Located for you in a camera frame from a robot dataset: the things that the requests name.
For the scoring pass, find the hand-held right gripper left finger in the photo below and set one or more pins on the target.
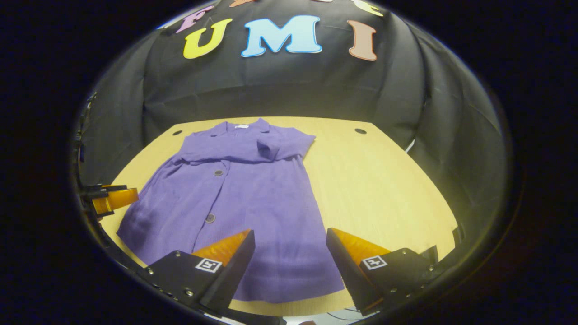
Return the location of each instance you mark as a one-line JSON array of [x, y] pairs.
[[230, 280]]

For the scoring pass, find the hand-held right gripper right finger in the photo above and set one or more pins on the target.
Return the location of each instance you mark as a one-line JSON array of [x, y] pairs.
[[345, 275]]

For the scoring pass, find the purple button shirt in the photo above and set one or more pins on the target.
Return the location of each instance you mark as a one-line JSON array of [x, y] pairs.
[[253, 203]]

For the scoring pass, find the black backdrop cloth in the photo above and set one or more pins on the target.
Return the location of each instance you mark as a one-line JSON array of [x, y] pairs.
[[280, 85]]

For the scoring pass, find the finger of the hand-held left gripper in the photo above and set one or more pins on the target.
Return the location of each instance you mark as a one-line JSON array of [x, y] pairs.
[[119, 199]]

